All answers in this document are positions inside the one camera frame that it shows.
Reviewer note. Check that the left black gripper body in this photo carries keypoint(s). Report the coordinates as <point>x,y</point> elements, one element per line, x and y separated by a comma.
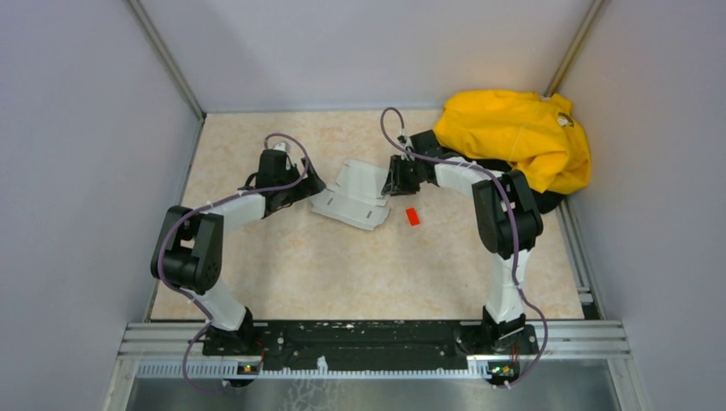
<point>291,172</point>

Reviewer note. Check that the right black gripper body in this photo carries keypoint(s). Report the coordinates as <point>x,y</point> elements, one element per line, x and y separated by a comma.
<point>412,174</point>

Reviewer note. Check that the white cardboard box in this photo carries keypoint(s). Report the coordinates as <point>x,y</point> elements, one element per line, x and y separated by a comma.
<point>355,197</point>

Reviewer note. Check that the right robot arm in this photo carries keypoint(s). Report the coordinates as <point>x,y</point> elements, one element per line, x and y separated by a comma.
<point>507,218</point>

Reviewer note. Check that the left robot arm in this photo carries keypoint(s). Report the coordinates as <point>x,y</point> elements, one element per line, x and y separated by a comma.
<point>188,257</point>

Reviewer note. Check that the small red block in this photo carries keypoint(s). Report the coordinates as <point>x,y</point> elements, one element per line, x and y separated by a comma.
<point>412,216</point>

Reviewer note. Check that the yellow garment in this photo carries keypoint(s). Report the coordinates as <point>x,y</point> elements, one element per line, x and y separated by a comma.
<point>534,134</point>

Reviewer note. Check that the black garment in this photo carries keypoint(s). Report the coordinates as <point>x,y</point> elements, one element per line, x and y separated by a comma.
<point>546,201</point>

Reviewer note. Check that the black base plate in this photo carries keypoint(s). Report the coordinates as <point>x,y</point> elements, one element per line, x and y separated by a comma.
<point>379,345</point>

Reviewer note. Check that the aluminium frame rail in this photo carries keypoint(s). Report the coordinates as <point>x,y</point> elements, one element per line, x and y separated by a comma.
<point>165,350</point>

